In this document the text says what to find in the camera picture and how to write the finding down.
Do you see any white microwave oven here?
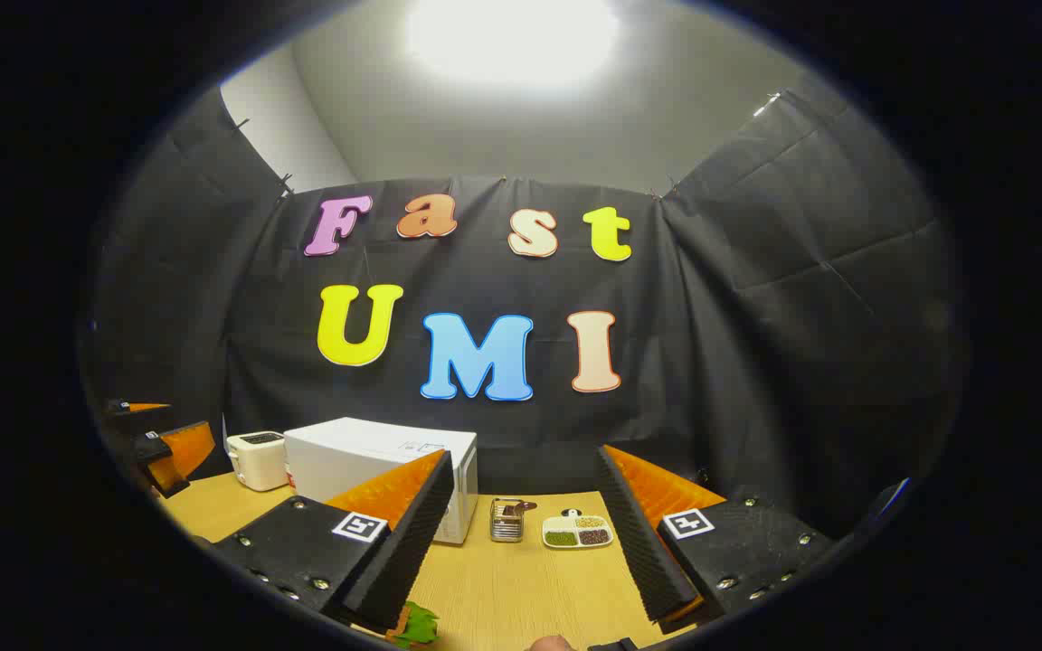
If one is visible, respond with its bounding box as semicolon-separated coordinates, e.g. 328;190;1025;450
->
283;417;478;545

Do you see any white toaster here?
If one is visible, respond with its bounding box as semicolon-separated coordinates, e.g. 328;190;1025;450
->
226;430;289;492

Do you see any bread and lettuce sandwich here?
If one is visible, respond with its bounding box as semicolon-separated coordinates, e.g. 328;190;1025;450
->
393;602;441;648

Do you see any white divided dish of beans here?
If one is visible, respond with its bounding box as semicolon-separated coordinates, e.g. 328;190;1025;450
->
542;509;614;550

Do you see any metal wire utensil holder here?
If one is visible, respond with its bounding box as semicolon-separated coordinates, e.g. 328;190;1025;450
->
489;498;526;543

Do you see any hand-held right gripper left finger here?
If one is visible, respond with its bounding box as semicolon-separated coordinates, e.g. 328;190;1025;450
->
213;449;456;634

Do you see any black backdrop cloth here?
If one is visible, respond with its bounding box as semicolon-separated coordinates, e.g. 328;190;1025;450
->
78;86;970;543

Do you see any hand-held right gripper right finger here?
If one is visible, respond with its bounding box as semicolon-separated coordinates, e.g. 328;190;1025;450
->
595;445;838;625

